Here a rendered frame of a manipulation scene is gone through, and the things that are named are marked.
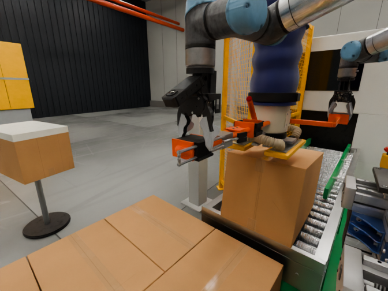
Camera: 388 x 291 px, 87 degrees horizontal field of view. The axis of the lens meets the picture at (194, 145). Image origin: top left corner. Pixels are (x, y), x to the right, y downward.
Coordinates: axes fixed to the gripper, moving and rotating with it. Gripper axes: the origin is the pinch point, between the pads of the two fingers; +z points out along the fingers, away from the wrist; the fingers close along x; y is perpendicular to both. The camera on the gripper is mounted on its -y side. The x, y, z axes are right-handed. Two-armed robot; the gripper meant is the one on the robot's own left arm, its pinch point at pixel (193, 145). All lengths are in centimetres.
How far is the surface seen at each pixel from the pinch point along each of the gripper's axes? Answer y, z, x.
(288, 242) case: 51, 56, -19
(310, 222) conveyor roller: 90, 66, -23
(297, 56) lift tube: 56, -28, -10
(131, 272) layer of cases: -2, 66, 34
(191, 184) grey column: 124, 93, 101
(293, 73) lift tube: 56, -21, -9
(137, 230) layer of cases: 17, 66, 55
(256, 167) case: 54, 24, 2
